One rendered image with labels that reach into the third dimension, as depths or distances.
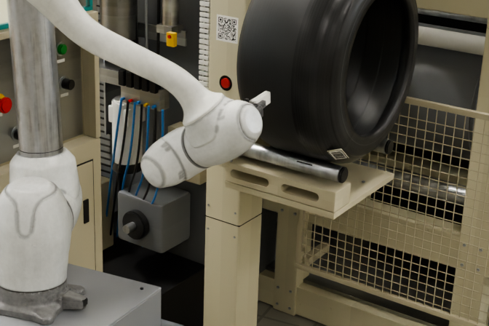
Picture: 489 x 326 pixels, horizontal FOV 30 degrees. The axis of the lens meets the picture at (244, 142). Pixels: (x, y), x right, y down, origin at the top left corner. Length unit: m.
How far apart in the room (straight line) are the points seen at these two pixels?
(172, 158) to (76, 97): 0.79
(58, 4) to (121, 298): 0.67
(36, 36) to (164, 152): 0.40
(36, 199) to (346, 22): 0.87
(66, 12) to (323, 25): 0.67
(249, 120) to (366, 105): 0.99
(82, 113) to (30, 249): 0.80
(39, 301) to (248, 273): 1.05
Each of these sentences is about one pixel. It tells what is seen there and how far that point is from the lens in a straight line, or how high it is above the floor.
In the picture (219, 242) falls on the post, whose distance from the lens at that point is 2.85.
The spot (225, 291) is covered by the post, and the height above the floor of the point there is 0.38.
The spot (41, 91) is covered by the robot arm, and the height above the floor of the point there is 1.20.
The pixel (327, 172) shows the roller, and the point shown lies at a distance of 2.45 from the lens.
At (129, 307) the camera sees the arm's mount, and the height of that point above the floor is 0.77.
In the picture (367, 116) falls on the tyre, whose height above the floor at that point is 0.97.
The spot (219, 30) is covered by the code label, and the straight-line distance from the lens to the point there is 2.63.
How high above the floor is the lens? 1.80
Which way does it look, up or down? 20 degrees down
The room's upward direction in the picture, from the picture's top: 2 degrees clockwise
